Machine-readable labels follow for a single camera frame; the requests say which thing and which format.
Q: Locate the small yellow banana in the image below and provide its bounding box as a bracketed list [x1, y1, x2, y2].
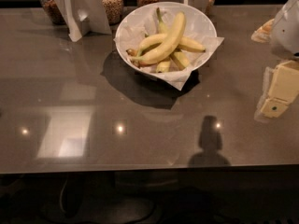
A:
[170, 50, 190, 70]
[156, 57, 171, 73]

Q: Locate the white paper liner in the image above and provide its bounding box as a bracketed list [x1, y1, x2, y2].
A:
[115, 2, 224, 91]

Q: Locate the small yellow banana left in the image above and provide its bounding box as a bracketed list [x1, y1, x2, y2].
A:
[156, 57, 171, 73]

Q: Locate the middle glass jar with grains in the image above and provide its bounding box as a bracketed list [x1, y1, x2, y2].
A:
[102, 0, 123, 25]

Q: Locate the yellow banana across middle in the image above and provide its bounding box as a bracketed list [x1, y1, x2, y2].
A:
[137, 34, 206, 56]

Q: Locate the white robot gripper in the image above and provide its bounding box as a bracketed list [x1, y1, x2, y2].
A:
[251, 0, 299, 118]

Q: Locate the white folded paper stand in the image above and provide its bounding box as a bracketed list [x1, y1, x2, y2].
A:
[54, 0, 111, 42]

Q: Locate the large yellow top banana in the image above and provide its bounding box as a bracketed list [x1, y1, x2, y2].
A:
[130, 12, 186, 65]

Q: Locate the white bowl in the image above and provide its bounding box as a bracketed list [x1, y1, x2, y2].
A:
[115, 2, 221, 81]

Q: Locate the left glass jar with nuts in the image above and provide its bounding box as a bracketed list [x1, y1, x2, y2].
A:
[39, 0, 65, 25]

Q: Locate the far right glass jar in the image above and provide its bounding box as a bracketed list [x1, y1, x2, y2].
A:
[205, 0, 215, 15]

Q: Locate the small yellow banana right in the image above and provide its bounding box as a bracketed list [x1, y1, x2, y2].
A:
[170, 50, 190, 70]

